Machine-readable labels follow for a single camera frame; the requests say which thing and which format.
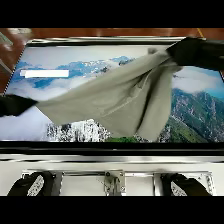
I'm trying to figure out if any grey T-shirt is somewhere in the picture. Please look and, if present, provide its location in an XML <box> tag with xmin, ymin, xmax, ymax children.
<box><xmin>35</xmin><ymin>46</ymin><xmax>184</xmax><ymax>143</ymax></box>

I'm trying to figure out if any silver frame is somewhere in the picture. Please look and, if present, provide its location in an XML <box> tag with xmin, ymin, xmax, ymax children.
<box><xmin>0</xmin><ymin>154</ymin><xmax>224</xmax><ymax>197</ymax></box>

